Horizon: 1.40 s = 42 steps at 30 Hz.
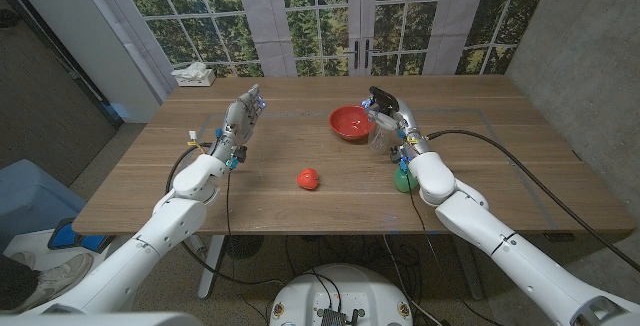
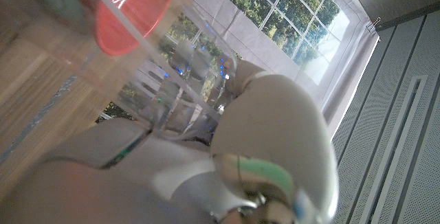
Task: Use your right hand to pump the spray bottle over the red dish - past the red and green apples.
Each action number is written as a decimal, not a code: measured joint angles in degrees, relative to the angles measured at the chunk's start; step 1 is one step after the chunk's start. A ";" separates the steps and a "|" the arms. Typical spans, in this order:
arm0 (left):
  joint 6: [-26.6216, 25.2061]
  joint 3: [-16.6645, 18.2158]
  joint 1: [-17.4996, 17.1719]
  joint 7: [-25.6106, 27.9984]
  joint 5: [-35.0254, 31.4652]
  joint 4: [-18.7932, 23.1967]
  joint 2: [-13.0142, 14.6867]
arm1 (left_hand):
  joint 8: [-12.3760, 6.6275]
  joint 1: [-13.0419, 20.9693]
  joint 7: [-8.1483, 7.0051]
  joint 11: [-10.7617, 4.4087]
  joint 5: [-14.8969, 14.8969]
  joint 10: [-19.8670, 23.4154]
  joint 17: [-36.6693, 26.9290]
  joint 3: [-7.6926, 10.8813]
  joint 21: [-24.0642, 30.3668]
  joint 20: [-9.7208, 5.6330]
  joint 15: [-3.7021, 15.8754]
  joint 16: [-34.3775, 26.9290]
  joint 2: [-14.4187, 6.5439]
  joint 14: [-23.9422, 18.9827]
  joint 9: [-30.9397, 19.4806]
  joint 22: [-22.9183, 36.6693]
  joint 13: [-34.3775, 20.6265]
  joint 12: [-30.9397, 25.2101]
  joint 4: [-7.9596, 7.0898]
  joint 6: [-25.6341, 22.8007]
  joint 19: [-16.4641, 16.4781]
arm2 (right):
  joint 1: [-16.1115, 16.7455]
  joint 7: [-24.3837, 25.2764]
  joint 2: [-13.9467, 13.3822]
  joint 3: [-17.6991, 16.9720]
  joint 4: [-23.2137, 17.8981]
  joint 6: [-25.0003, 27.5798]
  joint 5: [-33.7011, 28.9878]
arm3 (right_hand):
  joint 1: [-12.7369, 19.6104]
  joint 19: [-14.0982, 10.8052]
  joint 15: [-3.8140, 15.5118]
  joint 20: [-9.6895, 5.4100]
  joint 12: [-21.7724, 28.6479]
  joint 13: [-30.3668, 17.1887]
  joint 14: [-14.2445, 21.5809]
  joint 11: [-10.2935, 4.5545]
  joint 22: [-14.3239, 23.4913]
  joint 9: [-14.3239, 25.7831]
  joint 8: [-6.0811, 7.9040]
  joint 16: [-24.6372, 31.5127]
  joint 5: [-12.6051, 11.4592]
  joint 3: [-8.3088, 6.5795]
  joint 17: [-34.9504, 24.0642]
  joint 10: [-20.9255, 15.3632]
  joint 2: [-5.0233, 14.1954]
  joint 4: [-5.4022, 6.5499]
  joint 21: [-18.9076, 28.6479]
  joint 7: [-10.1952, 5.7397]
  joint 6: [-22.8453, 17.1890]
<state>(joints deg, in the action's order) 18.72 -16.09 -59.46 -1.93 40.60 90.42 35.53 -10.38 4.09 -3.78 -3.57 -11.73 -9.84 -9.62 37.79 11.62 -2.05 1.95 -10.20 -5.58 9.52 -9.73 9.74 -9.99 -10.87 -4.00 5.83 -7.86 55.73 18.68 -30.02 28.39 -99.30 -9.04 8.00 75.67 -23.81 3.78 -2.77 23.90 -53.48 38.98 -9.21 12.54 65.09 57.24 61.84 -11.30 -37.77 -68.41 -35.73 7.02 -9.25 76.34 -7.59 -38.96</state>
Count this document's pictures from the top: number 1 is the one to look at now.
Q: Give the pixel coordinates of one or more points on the green apple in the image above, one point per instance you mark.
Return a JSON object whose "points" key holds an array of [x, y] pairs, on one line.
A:
{"points": [[400, 182]]}

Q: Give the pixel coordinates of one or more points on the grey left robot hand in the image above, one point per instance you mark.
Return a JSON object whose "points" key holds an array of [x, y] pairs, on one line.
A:
{"points": [[237, 118]]}

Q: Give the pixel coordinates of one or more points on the grey sneaker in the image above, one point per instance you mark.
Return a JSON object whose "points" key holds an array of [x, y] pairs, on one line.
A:
{"points": [[21, 259], [55, 281]]}

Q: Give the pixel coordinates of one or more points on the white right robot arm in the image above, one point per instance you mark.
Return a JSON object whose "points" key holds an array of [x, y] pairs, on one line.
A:
{"points": [[500, 246]]}

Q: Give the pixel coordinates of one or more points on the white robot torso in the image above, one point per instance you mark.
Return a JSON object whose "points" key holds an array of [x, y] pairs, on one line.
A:
{"points": [[345, 291]]}

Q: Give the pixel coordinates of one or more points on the grey table leg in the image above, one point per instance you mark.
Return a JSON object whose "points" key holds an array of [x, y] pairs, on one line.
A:
{"points": [[467, 271]]}

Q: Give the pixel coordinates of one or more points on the red tomato toy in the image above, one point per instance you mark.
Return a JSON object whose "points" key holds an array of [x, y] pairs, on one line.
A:
{"points": [[308, 179]]}

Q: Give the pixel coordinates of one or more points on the clear spray bottle black head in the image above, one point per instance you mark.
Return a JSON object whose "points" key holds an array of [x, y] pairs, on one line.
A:
{"points": [[382, 138]]}

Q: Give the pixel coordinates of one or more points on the white table leg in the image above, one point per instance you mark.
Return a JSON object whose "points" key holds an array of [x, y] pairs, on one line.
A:
{"points": [[210, 271]]}

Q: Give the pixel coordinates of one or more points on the printed window backdrop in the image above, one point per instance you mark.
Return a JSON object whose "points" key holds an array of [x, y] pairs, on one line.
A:
{"points": [[310, 16]]}

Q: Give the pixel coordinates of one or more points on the blue storage bin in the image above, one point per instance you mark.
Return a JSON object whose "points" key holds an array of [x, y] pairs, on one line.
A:
{"points": [[30, 201]]}

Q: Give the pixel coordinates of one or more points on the person's black trouser leg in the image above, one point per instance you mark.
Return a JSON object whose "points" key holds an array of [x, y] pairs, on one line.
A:
{"points": [[15, 281]]}

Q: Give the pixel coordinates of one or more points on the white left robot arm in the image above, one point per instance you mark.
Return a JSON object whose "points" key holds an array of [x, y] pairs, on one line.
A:
{"points": [[165, 221]]}

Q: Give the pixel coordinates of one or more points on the blue and black pad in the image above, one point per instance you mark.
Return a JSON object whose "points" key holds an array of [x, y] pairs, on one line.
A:
{"points": [[67, 236]]}

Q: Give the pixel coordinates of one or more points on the black floor fan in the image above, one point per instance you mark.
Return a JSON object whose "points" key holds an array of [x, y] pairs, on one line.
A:
{"points": [[243, 246]]}

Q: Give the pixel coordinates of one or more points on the red bowl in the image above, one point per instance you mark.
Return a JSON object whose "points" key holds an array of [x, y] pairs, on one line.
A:
{"points": [[350, 121]]}

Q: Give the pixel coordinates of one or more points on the white tissue box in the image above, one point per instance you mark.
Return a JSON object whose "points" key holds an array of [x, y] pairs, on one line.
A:
{"points": [[196, 78]]}

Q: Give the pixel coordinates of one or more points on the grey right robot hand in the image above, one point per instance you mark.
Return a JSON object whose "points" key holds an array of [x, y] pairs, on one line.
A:
{"points": [[410, 121]]}

